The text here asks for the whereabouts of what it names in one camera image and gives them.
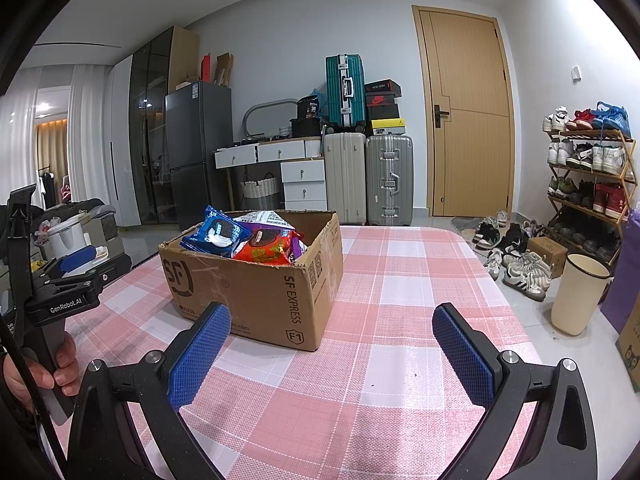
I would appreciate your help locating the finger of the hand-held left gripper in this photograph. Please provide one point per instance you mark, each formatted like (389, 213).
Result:
(75, 260)

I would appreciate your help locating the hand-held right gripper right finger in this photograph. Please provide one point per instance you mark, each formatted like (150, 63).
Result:
(460, 350)

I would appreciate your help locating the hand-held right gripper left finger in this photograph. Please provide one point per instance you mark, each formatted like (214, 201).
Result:
(200, 355)

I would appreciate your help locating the blue cookie packet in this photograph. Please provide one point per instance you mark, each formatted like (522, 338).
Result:
(215, 232)

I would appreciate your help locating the red cookie packet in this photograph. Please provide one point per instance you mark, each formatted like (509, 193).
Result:
(265, 250)

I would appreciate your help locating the purple snack packet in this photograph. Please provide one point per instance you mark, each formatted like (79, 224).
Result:
(297, 250)

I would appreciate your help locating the silver snack packet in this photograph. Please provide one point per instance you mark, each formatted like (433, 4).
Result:
(265, 218)

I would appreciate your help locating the person's left hand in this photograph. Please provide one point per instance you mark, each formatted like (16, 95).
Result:
(65, 365)

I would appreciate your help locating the white rice cooker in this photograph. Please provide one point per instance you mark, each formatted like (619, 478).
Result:
(67, 240)

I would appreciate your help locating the pink checked tablecloth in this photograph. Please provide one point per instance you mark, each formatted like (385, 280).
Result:
(375, 310)

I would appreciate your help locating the scattered shoes group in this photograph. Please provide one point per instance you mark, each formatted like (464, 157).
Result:
(525, 272)

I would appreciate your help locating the white sheer curtain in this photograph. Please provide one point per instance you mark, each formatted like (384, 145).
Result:
(85, 135)

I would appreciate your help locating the cream trash bin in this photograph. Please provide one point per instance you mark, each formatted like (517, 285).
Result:
(575, 300)

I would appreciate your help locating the grey doormat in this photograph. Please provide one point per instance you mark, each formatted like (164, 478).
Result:
(462, 222)

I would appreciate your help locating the small brown cardboard box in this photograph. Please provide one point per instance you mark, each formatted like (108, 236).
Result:
(547, 255)

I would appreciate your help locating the glass door wardrobe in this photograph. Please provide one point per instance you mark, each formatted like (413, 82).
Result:
(145, 135)

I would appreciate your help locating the dark grey fridge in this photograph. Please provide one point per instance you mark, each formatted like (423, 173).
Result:
(197, 150)

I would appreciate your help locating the printed cardboard box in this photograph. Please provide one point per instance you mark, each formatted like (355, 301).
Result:
(631, 355)

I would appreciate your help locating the grey white woven basket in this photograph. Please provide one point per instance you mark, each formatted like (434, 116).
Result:
(260, 192)

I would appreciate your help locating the silver suitcase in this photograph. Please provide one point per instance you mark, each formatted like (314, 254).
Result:
(389, 180)

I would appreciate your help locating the wooden door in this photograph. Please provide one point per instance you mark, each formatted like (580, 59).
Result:
(470, 160)

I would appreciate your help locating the beige suitcase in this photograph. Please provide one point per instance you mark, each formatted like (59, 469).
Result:
(345, 180)

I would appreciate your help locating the white drawer desk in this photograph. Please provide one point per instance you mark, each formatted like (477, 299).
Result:
(302, 172)

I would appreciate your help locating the shoe rack with shoes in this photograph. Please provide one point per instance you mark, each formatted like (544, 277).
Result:
(607, 197)

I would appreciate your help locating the red flat box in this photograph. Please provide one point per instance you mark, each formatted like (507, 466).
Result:
(206, 67)

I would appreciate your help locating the small white basket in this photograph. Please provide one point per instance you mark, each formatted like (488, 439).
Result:
(284, 132)

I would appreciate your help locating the flat brown cardboard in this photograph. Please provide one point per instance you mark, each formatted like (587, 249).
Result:
(225, 70)

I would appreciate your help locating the black box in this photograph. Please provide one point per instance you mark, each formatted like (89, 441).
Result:
(306, 128)

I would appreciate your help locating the wooden shoe rack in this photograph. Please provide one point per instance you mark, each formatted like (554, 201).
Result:
(600, 136)

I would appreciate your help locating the black printed bag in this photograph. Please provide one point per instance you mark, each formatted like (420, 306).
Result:
(309, 107)

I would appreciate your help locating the blue plastic bag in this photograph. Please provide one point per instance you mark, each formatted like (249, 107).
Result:
(324, 105)

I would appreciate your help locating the teal suitcase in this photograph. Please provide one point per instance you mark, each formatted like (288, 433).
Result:
(345, 95)

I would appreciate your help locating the grey arched frame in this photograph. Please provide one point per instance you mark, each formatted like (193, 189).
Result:
(260, 105)

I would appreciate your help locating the white light switch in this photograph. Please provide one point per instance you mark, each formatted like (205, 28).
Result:
(577, 73)

